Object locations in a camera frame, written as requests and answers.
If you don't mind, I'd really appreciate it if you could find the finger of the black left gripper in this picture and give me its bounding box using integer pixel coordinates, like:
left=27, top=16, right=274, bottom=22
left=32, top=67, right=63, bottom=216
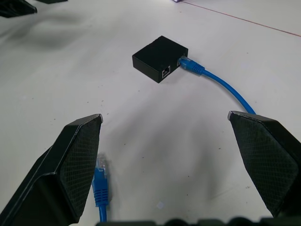
left=0, top=0, right=38, bottom=18
left=35, top=0, right=69, bottom=5

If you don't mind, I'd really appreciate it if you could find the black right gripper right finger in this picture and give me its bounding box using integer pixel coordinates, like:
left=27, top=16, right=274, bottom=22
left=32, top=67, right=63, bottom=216
left=227, top=111, right=301, bottom=218

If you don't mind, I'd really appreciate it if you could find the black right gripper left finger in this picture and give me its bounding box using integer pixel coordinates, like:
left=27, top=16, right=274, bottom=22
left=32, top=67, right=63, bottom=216
left=0, top=113, right=103, bottom=226

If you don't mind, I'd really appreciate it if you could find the black network box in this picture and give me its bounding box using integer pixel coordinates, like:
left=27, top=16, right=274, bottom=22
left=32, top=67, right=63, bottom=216
left=132, top=35, right=189, bottom=84

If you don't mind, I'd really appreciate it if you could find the blue Ethernet cable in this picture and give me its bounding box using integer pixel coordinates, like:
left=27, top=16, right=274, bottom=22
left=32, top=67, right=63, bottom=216
left=91, top=56, right=258, bottom=224

